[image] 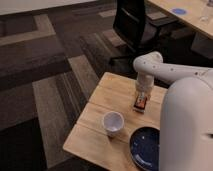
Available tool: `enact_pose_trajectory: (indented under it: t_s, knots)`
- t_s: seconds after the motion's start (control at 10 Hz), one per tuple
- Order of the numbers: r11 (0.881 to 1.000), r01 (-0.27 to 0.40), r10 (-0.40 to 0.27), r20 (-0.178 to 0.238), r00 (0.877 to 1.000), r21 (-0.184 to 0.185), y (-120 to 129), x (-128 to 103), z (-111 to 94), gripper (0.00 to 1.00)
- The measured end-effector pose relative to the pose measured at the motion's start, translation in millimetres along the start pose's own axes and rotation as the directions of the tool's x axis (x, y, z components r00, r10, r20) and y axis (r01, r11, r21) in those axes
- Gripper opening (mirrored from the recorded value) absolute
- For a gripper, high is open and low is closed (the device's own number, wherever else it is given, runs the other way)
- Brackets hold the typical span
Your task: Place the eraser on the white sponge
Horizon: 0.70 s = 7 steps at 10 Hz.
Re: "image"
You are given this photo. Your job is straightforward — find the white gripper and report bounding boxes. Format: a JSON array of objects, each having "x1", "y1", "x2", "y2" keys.
[{"x1": 136, "y1": 75, "x2": 153, "y2": 94}]

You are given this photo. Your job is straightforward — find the orange and black eraser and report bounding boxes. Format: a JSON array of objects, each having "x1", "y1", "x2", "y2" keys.
[{"x1": 133, "y1": 92, "x2": 148, "y2": 113}]

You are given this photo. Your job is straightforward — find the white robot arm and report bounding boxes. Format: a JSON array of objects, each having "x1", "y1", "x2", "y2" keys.
[{"x1": 133, "y1": 51, "x2": 213, "y2": 171}]

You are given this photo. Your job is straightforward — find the white cup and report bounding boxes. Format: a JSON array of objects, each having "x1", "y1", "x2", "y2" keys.
[{"x1": 102, "y1": 111, "x2": 124, "y2": 137}]

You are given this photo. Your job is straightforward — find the black office chair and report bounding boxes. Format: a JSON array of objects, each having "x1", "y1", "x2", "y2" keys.
[{"x1": 109, "y1": 0, "x2": 179, "y2": 66}]

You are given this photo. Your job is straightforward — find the dark blue plate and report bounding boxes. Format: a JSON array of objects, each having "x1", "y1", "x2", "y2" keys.
[{"x1": 129, "y1": 126, "x2": 160, "y2": 171}]

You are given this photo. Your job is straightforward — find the blue round coaster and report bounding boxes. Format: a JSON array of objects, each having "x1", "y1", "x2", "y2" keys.
[{"x1": 172, "y1": 8, "x2": 187, "y2": 15}]

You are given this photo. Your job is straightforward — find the wooden background table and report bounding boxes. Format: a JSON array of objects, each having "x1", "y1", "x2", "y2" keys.
[{"x1": 147, "y1": 0, "x2": 213, "y2": 39}]

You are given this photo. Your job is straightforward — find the clear drinking glass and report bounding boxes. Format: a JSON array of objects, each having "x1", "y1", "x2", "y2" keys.
[{"x1": 200, "y1": 4, "x2": 213, "y2": 22}]

